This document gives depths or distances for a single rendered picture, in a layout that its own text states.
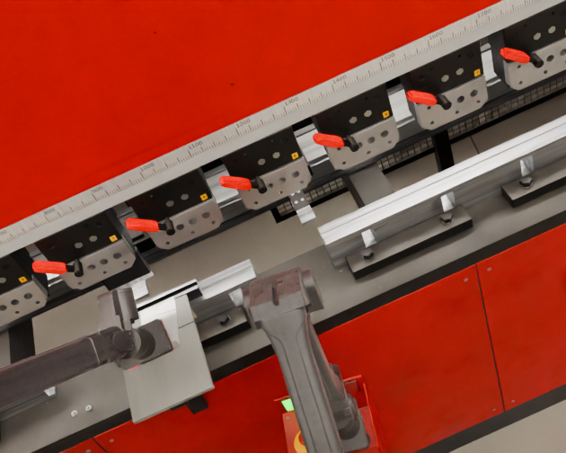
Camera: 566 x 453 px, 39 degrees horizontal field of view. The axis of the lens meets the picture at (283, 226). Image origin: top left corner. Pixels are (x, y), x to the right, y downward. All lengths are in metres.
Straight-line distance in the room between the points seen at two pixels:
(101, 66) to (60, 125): 0.14
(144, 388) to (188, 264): 1.60
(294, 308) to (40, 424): 1.02
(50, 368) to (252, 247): 2.01
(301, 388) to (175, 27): 0.64
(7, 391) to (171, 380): 0.56
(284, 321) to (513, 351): 1.24
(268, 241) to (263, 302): 2.13
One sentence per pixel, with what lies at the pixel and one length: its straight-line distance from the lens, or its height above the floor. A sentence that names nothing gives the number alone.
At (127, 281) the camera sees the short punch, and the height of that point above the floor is 1.11.
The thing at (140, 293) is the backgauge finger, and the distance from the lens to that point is 1.88.
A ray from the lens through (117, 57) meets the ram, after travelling 1.40.
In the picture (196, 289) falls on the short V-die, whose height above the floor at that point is 1.00.
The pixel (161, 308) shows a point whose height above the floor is 1.00.
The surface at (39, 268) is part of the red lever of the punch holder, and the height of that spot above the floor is 1.31.
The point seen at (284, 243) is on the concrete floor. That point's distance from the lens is 3.19.
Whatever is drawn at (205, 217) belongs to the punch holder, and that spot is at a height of 1.21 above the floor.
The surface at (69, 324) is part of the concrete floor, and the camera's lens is 3.39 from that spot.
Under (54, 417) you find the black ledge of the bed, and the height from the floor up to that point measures 0.87.
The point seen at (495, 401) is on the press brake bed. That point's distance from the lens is 2.44.
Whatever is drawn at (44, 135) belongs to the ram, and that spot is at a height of 1.55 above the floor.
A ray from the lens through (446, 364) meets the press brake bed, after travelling 2.16.
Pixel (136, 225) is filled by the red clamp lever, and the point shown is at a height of 1.31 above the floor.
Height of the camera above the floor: 2.34
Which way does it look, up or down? 46 degrees down
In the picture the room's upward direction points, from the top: 25 degrees counter-clockwise
